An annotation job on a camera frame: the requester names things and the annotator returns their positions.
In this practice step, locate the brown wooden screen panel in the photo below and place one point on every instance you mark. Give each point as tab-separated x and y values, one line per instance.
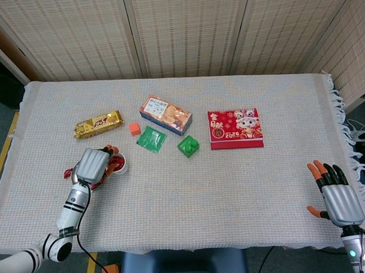
14	54

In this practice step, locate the red candy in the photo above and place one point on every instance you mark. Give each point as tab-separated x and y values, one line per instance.
68	173
121	161
98	186
115	168

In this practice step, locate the red 2026 desk calendar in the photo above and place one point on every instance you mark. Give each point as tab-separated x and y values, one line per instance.
236	125

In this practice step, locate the green building block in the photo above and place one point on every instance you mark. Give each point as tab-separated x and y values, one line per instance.
188	146

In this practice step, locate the gold biscuit packet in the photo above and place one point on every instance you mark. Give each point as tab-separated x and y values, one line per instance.
98	124

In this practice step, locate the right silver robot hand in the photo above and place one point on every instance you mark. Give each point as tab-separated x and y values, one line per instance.
344	205

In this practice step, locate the woven folding screen panel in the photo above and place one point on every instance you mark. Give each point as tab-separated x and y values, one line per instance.
77	35
280	28
188	31
353	55

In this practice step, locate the round steel plate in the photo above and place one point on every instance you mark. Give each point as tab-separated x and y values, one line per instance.
73	176

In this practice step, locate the orange cube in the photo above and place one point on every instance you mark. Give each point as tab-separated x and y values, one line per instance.
134	129

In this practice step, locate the white woven tablecloth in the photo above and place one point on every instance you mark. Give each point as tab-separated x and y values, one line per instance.
202	195

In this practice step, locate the white paper cup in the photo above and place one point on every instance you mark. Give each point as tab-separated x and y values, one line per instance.
125	171

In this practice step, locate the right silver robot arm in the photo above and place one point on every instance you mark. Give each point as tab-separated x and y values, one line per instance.
354	253

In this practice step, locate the navy blue robot base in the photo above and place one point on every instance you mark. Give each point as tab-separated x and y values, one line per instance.
187	268

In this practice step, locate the blue orange cookie box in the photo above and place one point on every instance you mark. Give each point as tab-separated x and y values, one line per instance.
166	113

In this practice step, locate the green foil sachet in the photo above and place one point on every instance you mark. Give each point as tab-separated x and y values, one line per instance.
151	140

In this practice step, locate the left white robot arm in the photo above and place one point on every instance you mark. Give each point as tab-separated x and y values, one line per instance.
71	206

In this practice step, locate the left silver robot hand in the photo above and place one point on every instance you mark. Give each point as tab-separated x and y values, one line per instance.
92	165

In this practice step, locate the black bulky object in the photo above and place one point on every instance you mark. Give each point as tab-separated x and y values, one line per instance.
1	89

